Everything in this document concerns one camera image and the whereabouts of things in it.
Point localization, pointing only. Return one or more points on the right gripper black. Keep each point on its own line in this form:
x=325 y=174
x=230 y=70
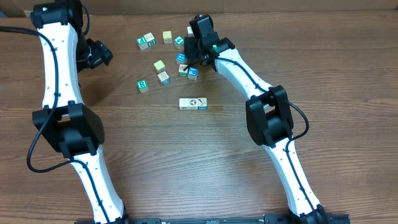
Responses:
x=191 y=43

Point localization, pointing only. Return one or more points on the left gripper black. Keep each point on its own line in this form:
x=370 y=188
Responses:
x=101 y=53

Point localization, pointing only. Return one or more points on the white block brown picture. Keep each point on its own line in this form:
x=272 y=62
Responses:
x=193 y=103

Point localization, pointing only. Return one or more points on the white feather block blue X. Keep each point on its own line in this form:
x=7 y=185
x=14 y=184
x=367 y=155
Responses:
x=202 y=104

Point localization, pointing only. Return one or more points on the blue top letter block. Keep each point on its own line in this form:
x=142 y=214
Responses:
x=183 y=104

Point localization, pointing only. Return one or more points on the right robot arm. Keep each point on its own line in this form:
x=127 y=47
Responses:
x=268 y=115

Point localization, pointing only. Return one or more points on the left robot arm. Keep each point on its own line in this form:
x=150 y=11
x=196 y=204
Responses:
x=65 y=122

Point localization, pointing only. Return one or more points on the white block back right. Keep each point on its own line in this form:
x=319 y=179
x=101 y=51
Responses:
x=190 y=31

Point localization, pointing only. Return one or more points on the green triangle block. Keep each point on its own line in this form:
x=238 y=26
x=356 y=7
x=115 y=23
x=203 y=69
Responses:
x=179 y=42

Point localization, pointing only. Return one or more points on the blue top block centre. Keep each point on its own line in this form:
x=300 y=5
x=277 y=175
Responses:
x=181 y=58

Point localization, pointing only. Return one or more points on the yellow top block back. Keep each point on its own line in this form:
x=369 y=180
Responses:
x=167 y=37

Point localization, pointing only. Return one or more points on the yellow block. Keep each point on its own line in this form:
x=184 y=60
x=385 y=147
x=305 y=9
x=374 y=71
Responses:
x=159 y=66
x=167 y=37

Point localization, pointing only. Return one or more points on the white block red picture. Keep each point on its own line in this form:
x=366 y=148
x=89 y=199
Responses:
x=183 y=70

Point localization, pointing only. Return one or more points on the blue P block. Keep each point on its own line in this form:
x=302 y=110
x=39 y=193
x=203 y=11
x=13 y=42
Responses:
x=192 y=73

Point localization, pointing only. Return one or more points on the yellow top block front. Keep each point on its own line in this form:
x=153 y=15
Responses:
x=159 y=66

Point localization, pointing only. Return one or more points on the white block green side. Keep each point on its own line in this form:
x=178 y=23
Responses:
x=150 y=39

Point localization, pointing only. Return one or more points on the white block blue side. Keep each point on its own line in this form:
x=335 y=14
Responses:
x=164 y=78

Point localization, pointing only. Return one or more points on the green letter block far left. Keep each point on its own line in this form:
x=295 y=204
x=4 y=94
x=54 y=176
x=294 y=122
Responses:
x=142 y=43

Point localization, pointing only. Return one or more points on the green R block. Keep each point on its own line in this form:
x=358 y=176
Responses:
x=142 y=86

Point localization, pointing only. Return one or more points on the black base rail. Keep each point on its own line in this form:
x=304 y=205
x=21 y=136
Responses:
x=266 y=219

